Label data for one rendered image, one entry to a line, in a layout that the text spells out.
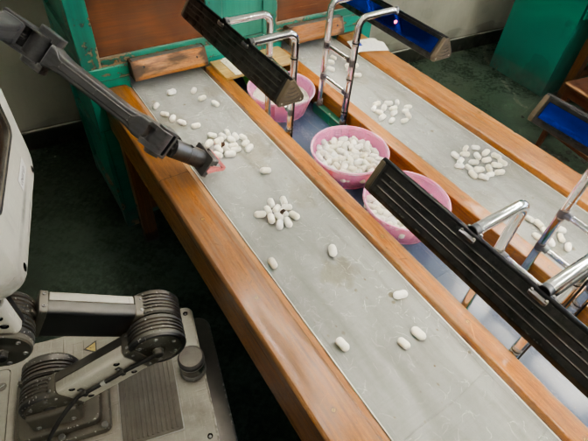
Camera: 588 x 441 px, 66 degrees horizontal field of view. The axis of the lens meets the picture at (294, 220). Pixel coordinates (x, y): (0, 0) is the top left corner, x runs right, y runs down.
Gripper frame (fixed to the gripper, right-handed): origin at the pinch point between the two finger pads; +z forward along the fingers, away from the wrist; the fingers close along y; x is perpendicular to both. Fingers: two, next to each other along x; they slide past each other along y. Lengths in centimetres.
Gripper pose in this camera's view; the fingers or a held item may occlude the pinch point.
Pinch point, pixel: (222, 167)
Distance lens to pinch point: 145.0
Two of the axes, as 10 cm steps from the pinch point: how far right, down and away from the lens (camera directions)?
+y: -5.3, -6.2, 5.8
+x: -5.9, 7.6, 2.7
